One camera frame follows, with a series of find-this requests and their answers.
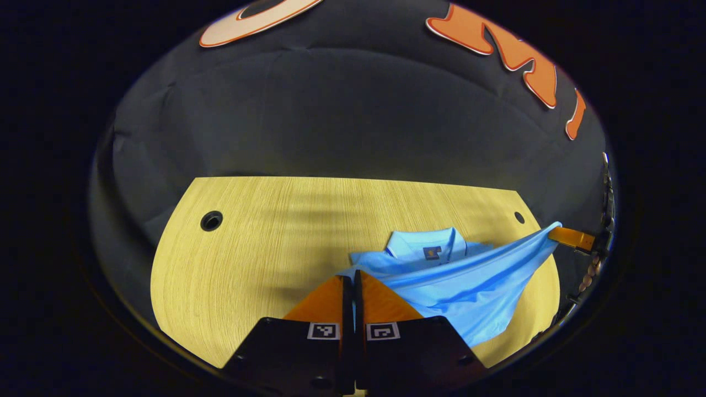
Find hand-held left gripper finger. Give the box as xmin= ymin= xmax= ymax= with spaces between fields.
xmin=221 ymin=275 xmax=354 ymax=397
xmin=354 ymin=270 xmax=489 ymax=395

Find light blue T-shirt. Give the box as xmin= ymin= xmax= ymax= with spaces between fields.
xmin=338 ymin=222 xmax=563 ymax=348

